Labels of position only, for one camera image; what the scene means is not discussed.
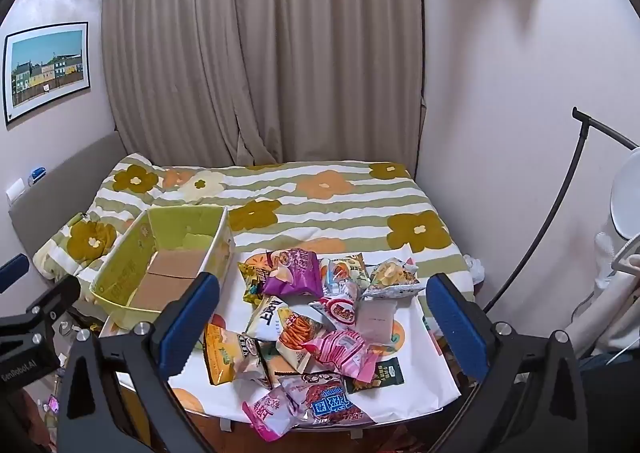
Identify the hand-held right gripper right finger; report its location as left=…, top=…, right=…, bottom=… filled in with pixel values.
left=426, top=274, right=589, bottom=453

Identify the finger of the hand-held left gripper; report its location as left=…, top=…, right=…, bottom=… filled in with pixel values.
left=0, top=275, right=82, bottom=334
left=0, top=254, right=30, bottom=295

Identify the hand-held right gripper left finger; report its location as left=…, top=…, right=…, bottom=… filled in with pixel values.
left=57, top=272, right=222, bottom=453

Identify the green cardboard box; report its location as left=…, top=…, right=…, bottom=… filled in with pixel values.
left=89, top=205, right=237, bottom=329

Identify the dark green snack packet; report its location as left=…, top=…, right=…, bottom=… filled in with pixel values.
left=344, top=356, right=404, bottom=395

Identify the purple chip bag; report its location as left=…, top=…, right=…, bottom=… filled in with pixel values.
left=261, top=249, right=327, bottom=300

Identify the orange yellow snack packet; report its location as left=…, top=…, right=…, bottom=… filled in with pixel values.
left=202, top=323, right=262, bottom=387

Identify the floral pillow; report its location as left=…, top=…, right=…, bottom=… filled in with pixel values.
left=32, top=212, right=118, bottom=280

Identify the crumpled white bag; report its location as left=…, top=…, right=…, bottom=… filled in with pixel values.
left=462, top=254, right=487, bottom=286

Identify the dark yellow chocolate snack packet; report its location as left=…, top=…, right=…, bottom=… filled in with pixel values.
left=237, top=260, right=272, bottom=307

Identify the white and yellow snack packet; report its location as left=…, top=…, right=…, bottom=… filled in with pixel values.
left=244, top=294, right=297, bottom=342

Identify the plain white packet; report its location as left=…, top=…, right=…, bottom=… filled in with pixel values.
left=356, top=298, right=399, bottom=347

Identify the light blue chip packet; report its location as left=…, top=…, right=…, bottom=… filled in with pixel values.
left=361, top=257, right=422, bottom=300

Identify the grey padded headboard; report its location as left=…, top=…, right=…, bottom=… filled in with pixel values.
left=7, top=132, right=126, bottom=264

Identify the orange stick snack packet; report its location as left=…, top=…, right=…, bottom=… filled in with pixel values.
left=275, top=313, right=327, bottom=375

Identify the large pink snack packet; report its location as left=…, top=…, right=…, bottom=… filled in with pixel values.
left=301, top=328, right=382, bottom=385

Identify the white packet with red label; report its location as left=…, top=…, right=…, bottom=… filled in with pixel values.
left=309, top=294, right=362, bottom=330

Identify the small pink snack packet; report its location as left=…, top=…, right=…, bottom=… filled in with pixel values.
left=242, top=384, right=302, bottom=442

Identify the red and blue snack packet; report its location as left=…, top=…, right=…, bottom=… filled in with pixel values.
left=279, top=372, right=377, bottom=430

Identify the black curved lamp stand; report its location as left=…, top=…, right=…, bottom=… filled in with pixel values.
left=482, top=106, right=640, bottom=314

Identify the white cloth bundle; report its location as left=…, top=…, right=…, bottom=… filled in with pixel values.
left=575, top=228, right=640, bottom=359

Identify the floral striped blanket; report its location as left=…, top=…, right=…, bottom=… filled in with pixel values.
left=75, top=153, right=473, bottom=294

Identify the framed picture of houses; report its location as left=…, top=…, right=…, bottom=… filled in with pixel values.
left=3, top=22, right=92, bottom=128

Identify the white round lamp head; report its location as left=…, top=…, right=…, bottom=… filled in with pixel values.
left=610, top=147, right=640, bottom=240

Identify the beige curtain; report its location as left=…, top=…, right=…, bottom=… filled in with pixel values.
left=101, top=0, right=428, bottom=170

